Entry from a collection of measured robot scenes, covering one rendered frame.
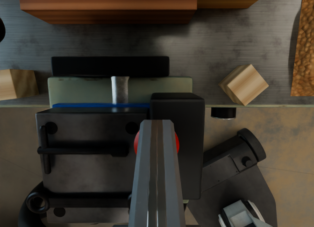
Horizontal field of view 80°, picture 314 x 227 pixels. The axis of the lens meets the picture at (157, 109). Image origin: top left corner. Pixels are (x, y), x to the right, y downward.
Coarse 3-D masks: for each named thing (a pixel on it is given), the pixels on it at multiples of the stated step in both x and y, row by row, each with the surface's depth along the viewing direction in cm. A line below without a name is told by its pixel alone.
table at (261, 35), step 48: (0, 0) 22; (288, 0) 22; (0, 48) 23; (48, 48) 23; (96, 48) 23; (144, 48) 23; (192, 48) 23; (240, 48) 23; (288, 48) 23; (48, 96) 24; (288, 96) 24
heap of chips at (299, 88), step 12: (312, 0) 22; (300, 12) 22; (312, 12) 21; (300, 24) 22; (312, 24) 21; (300, 36) 23; (312, 36) 21; (300, 48) 23; (312, 48) 22; (300, 60) 23; (312, 60) 22; (300, 72) 23; (312, 72) 22; (300, 84) 23; (312, 84) 22
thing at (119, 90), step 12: (60, 60) 14; (72, 60) 14; (84, 60) 14; (96, 60) 14; (108, 60) 14; (120, 60) 14; (132, 60) 14; (144, 60) 14; (156, 60) 14; (168, 60) 14; (60, 72) 14; (72, 72) 14; (84, 72) 14; (96, 72) 14; (108, 72) 14; (120, 72) 14; (132, 72) 14; (144, 72) 14; (156, 72) 14; (168, 72) 14; (120, 84) 18; (120, 96) 18
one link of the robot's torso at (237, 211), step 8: (240, 200) 98; (224, 208) 99; (232, 208) 96; (240, 208) 93; (248, 208) 92; (224, 216) 95; (232, 216) 89; (240, 216) 88; (248, 216) 88; (256, 216) 91; (232, 224) 82; (240, 224) 88; (248, 224) 87; (256, 224) 76; (264, 224) 74
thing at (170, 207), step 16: (160, 128) 10; (160, 144) 9; (160, 160) 8; (176, 160) 8; (160, 176) 7; (176, 176) 7; (160, 192) 7; (176, 192) 7; (160, 208) 6; (176, 208) 6; (160, 224) 6; (176, 224) 6
